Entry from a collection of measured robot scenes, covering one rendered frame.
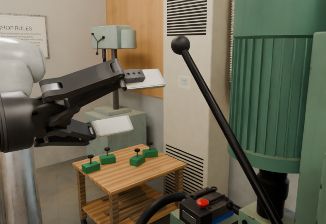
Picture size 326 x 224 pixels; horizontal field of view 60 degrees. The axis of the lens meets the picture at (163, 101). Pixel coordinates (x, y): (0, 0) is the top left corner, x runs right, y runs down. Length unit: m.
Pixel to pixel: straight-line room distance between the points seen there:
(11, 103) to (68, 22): 3.18
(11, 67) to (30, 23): 2.52
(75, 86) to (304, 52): 0.33
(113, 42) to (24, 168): 2.03
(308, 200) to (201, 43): 1.71
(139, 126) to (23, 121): 2.61
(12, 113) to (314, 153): 0.40
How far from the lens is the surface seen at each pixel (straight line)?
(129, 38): 2.63
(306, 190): 0.49
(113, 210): 1.91
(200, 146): 2.21
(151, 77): 0.40
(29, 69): 0.89
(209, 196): 0.81
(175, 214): 0.81
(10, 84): 0.86
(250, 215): 0.63
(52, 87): 0.35
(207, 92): 0.47
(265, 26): 0.47
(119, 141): 2.84
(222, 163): 2.36
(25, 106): 0.37
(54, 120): 0.39
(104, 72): 0.35
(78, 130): 0.46
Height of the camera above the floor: 1.40
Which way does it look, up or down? 11 degrees down
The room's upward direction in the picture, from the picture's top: straight up
